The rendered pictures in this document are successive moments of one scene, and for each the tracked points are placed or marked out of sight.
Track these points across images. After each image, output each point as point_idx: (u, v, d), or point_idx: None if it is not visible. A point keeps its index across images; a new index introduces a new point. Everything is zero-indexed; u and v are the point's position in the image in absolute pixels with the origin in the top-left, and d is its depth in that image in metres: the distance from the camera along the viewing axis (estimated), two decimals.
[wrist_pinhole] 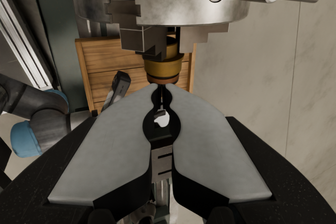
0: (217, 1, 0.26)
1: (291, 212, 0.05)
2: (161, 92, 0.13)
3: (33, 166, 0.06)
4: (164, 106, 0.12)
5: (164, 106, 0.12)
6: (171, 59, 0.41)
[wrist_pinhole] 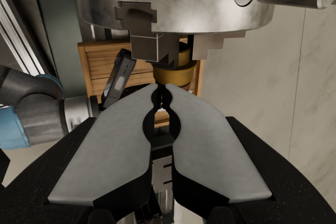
0: (245, 5, 0.23)
1: (291, 212, 0.05)
2: (161, 92, 0.13)
3: (33, 166, 0.06)
4: (164, 106, 0.12)
5: (164, 106, 0.12)
6: (183, 67, 0.38)
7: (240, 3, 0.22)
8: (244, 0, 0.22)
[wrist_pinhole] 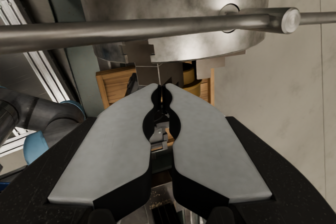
0: (231, 31, 0.26)
1: (291, 212, 0.05)
2: (161, 92, 0.13)
3: (33, 166, 0.06)
4: (164, 106, 0.12)
5: (164, 106, 0.12)
6: (189, 85, 0.40)
7: (226, 30, 0.25)
8: None
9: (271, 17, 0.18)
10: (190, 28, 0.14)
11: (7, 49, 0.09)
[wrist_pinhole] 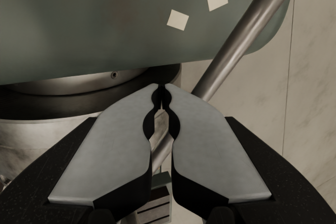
0: None
1: (291, 212, 0.05)
2: (161, 92, 0.13)
3: (33, 166, 0.06)
4: (163, 106, 0.12)
5: (164, 106, 0.12)
6: None
7: None
8: None
9: (133, 215, 0.18)
10: (169, 148, 0.14)
11: (270, 2, 0.09)
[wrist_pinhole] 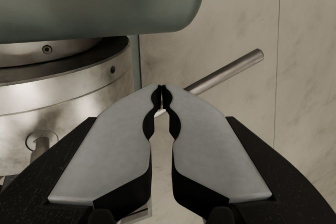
0: (27, 137, 0.24)
1: (291, 212, 0.05)
2: (161, 92, 0.13)
3: (33, 166, 0.06)
4: (164, 106, 0.12)
5: (164, 106, 0.12)
6: None
7: (34, 134, 0.24)
8: (33, 138, 0.24)
9: None
10: None
11: (229, 71, 0.18)
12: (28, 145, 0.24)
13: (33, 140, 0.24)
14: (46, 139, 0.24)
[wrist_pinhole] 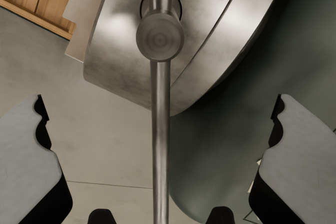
0: (179, 2, 0.16)
1: None
2: (43, 103, 0.12)
3: None
4: (272, 117, 0.11)
5: (273, 116, 0.11)
6: None
7: (177, 14, 0.17)
8: (174, 7, 0.16)
9: (154, 53, 0.11)
10: (162, 183, 0.14)
11: None
12: None
13: None
14: None
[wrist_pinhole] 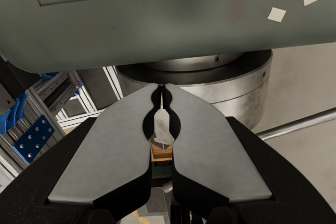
0: None
1: (291, 212, 0.05)
2: (161, 92, 0.13)
3: (33, 166, 0.06)
4: (164, 106, 0.12)
5: (164, 106, 0.12)
6: None
7: None
8: None
9: None
10: (302, 127, 0.23)
11: None
12: None
13: None
14: None
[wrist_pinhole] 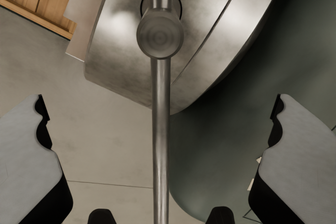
0: (179, 1, 0.16)
1: None
2: (44, 103, 0.12)
3: None
4: (271, 117, 0.11)
5: (272, 116, 0.11)
6: None
7: (177, 13, 0.17)
8: (174, 6, 0.16)
9: (155, 50, 0.11)
10: (162, 180, 0.14)
11: None
12: None
13: None
14: None
